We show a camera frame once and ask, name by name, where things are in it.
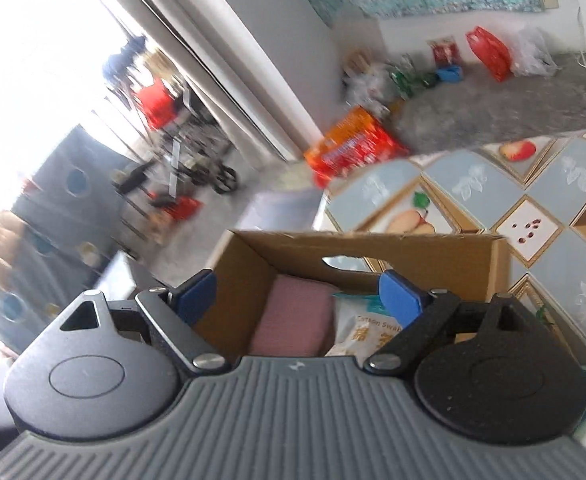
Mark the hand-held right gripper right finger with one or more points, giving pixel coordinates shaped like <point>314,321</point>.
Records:
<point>398,292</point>

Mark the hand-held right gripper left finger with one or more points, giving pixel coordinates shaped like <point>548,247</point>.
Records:
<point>195,295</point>

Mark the brown cardboard box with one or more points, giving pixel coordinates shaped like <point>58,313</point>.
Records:
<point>253,255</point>

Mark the red floor bag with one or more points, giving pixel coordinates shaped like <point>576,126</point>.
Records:
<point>185,207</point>

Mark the pink sponge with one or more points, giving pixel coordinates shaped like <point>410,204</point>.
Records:
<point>293,315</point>

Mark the orange red snack bag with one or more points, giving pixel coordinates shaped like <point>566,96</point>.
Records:
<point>353,145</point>

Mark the grey dotted cloth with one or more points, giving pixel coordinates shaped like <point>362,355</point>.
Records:
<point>63,210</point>

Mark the red bag on wheelchair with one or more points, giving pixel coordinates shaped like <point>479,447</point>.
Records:
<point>155,102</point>

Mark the fruit print tablecloth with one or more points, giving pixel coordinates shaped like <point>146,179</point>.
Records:
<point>563,185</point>

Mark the pile of clear plastic bags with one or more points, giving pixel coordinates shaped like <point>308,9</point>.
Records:
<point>368,85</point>

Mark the white curtain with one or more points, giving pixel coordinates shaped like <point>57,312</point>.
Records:
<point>243,85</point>

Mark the blue bowl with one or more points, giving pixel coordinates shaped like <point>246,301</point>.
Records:
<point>450,74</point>

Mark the red packet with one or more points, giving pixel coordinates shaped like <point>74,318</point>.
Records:
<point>443,52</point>

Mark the blue hanging garment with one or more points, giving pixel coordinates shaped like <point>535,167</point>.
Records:
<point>123,57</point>

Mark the red plastic bag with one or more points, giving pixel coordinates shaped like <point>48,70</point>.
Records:
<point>490,52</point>

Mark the white plastic bag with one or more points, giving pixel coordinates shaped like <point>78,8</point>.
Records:
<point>530,55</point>

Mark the beige wall socket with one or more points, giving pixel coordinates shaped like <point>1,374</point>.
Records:
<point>550,0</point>

